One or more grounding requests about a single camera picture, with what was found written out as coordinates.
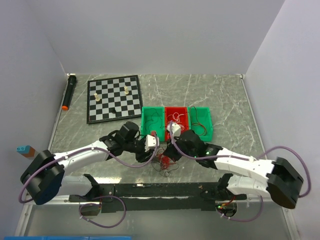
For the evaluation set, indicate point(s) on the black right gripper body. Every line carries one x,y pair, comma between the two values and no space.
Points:
180,144

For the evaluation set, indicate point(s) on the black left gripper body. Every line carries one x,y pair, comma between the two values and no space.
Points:
137,146

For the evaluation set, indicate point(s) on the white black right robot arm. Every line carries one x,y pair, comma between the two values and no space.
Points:
245,175

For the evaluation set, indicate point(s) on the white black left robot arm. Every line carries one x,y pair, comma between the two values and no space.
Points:
49,174

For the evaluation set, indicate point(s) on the black white chessboard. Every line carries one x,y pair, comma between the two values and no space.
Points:
112,95

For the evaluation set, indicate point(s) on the cream chess pawn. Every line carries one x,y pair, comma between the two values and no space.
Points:
126,90
97,98

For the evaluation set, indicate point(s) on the black marker orange cap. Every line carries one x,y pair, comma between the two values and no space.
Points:
71,85

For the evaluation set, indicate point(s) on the blue brown block tower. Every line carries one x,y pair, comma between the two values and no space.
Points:
26,151

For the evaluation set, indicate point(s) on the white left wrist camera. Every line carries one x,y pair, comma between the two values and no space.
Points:
151,141

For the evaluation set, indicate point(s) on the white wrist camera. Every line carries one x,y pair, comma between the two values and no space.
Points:
151,141
174,128

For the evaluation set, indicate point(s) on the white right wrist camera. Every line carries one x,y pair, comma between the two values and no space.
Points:
174,128

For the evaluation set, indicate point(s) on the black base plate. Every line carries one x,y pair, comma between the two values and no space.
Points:
169,196

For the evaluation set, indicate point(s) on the aluminium rail frame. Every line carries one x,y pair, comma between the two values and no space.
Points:
155,211

